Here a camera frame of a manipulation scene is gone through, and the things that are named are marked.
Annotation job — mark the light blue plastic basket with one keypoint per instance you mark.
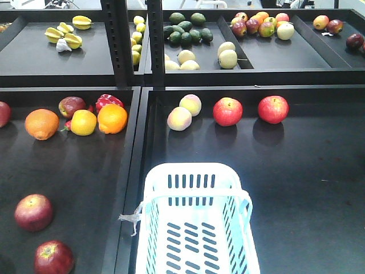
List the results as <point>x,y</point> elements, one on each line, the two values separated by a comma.
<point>195,218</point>

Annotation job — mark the pale peach front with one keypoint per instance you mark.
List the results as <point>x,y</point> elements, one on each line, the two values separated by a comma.
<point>179,119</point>

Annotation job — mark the pale peach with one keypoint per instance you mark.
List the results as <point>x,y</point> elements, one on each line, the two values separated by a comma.
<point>192,103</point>
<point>179,119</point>

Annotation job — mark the pale peach back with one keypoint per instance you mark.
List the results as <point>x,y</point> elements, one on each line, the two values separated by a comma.
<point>192,103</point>

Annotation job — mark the bright red apple left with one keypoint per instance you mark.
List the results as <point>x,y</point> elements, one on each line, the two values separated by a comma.
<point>227,111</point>

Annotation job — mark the bright red apple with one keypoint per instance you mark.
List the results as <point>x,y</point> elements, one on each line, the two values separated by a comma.
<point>273,109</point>
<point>227,111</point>

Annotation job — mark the orange right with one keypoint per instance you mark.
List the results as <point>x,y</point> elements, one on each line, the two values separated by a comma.
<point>112,119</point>

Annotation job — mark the red bell pepper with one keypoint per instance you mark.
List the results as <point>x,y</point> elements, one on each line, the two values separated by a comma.
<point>106,99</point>

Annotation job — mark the bright red apple right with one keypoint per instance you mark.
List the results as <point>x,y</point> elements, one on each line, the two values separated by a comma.
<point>273,109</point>

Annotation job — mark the yellow round fruit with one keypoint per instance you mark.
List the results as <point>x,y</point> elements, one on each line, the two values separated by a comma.
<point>83,122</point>

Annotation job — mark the black wooden fruit display stand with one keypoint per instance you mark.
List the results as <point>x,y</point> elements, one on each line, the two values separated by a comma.
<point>305,174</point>

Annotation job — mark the red chili pepper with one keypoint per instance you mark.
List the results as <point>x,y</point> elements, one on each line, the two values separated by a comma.
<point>67,126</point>

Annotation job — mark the dark red apple behind oranges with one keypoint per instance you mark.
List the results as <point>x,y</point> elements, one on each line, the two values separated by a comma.
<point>69,105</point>

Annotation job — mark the orange with navel left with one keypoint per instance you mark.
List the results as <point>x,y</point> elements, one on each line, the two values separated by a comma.
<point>42,124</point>

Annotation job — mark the white garlic bulb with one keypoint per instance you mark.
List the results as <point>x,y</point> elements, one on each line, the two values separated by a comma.
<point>62,46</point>

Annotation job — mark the yellow starfruit back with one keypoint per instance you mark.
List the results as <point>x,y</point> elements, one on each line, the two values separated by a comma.
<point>82,22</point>

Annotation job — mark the dark red apple upper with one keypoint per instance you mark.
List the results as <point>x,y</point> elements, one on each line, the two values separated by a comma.
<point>34,213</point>

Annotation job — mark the dark red apple lower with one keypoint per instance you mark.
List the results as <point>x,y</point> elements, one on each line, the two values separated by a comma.
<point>53,257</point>

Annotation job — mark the red apple beside oranges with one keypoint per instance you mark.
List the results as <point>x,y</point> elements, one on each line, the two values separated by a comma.
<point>5,114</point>

